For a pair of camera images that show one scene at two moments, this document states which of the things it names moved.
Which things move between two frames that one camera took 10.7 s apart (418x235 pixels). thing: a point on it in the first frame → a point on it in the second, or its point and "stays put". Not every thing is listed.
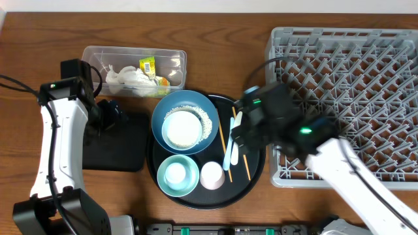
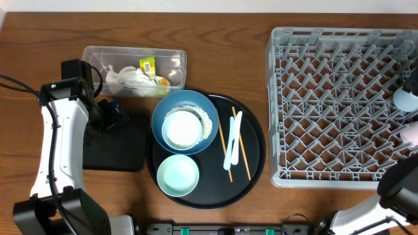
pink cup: x=212 y=175 → x=410 y=134
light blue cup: x=175 y=177 → x=405 y=100
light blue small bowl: x=181 y=130 stays put
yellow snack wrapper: x=148 y=66 stays put
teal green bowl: x=177 y=175 stays put
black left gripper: x=111 y=115 stays put
